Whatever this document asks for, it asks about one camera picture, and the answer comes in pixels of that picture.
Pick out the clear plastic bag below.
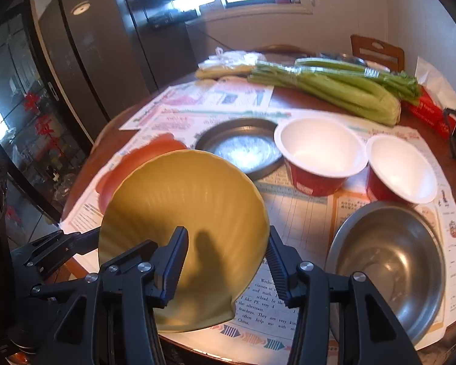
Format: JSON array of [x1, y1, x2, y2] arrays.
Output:
[[209, 47, 268, 71]]

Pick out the stainless steel bowl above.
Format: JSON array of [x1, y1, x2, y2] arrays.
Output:
[[324, 201, 446, 345]]

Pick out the orange plate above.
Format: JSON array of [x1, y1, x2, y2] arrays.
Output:
[[97, 133, 188, 214]]

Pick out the yellow scalloped plate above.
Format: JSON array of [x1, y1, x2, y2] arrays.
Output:
[[98, 150, 270, 333]]

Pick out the yellow food bundle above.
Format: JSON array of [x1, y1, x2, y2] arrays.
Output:
[[195, 64, 255, 80]]

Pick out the white tissue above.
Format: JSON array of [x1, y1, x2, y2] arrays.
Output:
[[414, 56, 456, 111]]

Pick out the red tissue box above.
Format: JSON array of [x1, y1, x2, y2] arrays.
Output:
[[401, 87, 456, 139]]

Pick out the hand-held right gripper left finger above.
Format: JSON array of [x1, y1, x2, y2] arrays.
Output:
[[42, 226, 191, 365]]

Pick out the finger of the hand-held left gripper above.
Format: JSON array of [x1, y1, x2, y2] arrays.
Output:
[[11, 227, 101, 274], [28, 240, 158, 305]]

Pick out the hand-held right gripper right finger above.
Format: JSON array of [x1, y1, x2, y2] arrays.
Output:
[[265, 225, 419, 365]]

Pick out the wooden chair with cutout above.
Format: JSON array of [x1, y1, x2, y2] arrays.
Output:
[[350, 34, 404, 73]]

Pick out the thin celery bunch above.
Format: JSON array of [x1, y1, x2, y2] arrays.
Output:
[[294, 57, 422, 105]]

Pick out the dark metal plate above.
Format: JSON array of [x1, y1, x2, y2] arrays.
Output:
[[195, 118, 285, 181]]

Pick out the curved wooden chair back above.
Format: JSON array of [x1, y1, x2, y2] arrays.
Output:
[[251, 44, 308, 56]]

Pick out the large red paper bowl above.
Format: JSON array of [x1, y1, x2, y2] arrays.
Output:
[[274, 117, 367, 197]]

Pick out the large newspaper sheet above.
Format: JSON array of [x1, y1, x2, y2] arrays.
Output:
[[60, 106, 456, 355]]

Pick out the glass door with red decoration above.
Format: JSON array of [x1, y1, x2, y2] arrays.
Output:
[[0, 11, 97, 223]]

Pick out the small newspaper sheet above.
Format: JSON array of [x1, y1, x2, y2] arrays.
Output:
[[119, 80, 276, 130]]

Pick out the grey refrigerator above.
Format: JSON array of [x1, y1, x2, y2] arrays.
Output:
[[38, 0, 158, 132]]

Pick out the small red paper bowl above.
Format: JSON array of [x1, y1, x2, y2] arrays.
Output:
[[365, 134, 439, 208]]

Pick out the thick celery bunch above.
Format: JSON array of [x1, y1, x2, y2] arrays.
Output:
[[249, 63, 401, 127]]

